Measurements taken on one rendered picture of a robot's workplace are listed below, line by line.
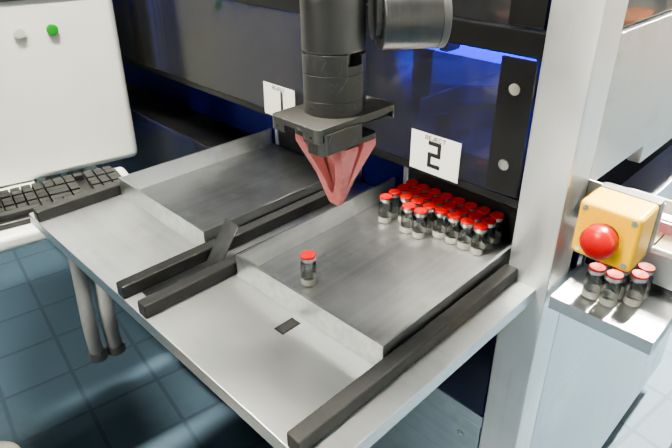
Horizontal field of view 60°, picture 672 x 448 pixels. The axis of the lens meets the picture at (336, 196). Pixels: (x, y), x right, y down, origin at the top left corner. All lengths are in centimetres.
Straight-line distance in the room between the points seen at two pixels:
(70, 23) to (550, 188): 98
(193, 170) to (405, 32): 71
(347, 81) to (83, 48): 91
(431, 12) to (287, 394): 41
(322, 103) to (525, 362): 54
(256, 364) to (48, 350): 158
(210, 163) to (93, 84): 35
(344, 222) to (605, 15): 48
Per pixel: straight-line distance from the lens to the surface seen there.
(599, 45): 70
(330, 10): 50
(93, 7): 135
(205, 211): 99
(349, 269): 82
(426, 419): 113
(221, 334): 73
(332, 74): 51
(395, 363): 66
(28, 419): 201
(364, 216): 95
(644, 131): 97
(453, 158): 82
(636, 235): 74
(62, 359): 217
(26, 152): 139
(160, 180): 111
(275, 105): 107
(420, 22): 51
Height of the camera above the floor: 135
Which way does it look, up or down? 27 degrees down
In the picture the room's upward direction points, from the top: straight up
